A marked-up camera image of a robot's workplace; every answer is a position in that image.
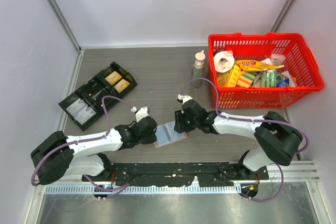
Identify pink card holder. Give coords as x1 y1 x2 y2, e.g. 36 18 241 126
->
154 121 187 148

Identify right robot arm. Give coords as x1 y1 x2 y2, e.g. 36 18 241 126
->
174 95 303 179

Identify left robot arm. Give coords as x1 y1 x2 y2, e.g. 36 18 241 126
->
30 116 157 186

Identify gold card stack lower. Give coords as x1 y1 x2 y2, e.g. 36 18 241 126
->
114 79 130 93

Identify gold card stack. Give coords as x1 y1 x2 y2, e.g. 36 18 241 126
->
114 79 130 93
104 71 122 86

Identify silver card stack lower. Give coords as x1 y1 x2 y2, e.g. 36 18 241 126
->
74 107 96 125

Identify silver card stack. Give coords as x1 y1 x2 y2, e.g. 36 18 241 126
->
74 107 96 125
66 99 87 117

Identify gold card stack upper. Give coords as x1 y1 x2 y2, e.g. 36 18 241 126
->
104 71 122 86

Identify black card organizer tray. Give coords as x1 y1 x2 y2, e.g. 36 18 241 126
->
59 62 138 131

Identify silver card stack upper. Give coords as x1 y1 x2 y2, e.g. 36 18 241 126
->
66 99 87 117

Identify green pump bottle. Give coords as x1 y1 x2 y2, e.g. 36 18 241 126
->
191 50 206 88

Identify yellow green sponge pack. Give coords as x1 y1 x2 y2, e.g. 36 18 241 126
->
225 65 257 88

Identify toilet paper roll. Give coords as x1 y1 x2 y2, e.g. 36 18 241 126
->
213 51 235 73

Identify yellow chips bag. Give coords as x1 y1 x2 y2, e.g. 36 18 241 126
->
235 60 284 72

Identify green packaged item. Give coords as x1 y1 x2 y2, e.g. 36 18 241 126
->
261 70 277 88

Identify red shopping basket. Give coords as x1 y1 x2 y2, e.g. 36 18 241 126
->
208 33 324 110

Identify blue packaged item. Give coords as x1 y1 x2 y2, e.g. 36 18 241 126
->
276 76 296 88

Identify white small packet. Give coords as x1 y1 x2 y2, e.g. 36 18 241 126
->
269 54 286 66

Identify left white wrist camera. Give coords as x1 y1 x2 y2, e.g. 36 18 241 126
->
131 106 149 122

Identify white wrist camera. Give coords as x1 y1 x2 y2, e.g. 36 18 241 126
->
131 106 149 122
177 94 193 105

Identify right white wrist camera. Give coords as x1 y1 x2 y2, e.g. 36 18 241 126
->
177 94 193 105

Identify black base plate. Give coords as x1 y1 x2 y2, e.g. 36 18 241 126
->
90 162 269 187

